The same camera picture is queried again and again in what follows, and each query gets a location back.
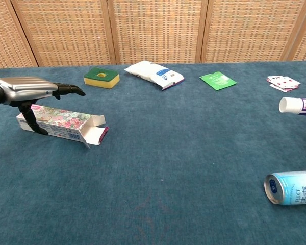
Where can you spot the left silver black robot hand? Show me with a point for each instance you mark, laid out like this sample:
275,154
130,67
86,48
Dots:
25,88

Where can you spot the purple white tube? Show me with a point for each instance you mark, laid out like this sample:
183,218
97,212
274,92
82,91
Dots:
293,104

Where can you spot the floral white box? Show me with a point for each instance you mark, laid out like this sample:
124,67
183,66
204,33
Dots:
66,120

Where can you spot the playing card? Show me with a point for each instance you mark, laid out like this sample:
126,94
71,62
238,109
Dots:
272,78
293,88
286,82
278,88

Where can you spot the green yellow sponge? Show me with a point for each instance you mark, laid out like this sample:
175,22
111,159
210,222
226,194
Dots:
102,80

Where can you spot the green sachet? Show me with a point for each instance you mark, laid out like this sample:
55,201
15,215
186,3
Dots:
218,80

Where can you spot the light blue drink can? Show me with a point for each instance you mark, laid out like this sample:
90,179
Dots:
293,189

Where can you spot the white wet wipes pack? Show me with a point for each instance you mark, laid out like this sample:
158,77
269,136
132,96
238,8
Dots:
148,71

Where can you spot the teal felt table mat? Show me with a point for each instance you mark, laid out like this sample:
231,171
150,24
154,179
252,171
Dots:
153,178

